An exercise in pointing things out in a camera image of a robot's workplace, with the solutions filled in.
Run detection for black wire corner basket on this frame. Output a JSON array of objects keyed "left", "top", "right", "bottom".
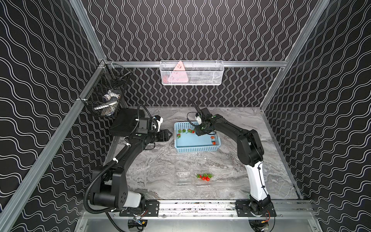
[{"left": 82, "top": 64, "right": 133, "bottom": 118}]

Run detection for light blue perforated plastic basket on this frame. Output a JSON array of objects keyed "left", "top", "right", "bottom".
[{"left": 174, "top": 121, "right": 221, "bottom": 153}]

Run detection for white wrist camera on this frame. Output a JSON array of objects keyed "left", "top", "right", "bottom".
[
  {"left": 153, "top": 115, "right": 163, "bottom": 132},
  {"left": 195, "top": 113, "right": 203, "bottom": 125}
]

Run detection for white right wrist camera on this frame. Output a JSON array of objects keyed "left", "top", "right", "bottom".
[{"left": 195, "top": 113, "right": 203, "bottom": 125}]

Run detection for black plastic case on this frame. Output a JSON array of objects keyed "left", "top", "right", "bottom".
[{"left": 109, "top": 108, "right": 145, "bottom": 137}]

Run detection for white items in corner basket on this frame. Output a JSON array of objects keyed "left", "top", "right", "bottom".
[{"left": 93, "top": 90, "right": 121, "bottom": 117}]

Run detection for pink triangular object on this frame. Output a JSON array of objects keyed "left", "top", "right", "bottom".
[{"left": 167, "top": 61, "right": 189, "bottom": 85}]

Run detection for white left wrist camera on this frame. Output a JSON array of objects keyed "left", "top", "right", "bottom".
[{"left": 153, "top": 115, "right": 163, "bottom": 132}]

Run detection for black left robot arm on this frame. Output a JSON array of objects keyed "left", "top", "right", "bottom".
[{"left": 83, "top": 115, "right": 173, "bottom": 214}]

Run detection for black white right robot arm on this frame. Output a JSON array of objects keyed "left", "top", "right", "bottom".
[{"left": 195, "top": 106, "right": 276, "bottom": 217}]

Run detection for white wire wall basket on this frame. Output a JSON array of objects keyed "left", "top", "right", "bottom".
[{"left": 159, "top": 60, "right": 225, "bottom": 86}]

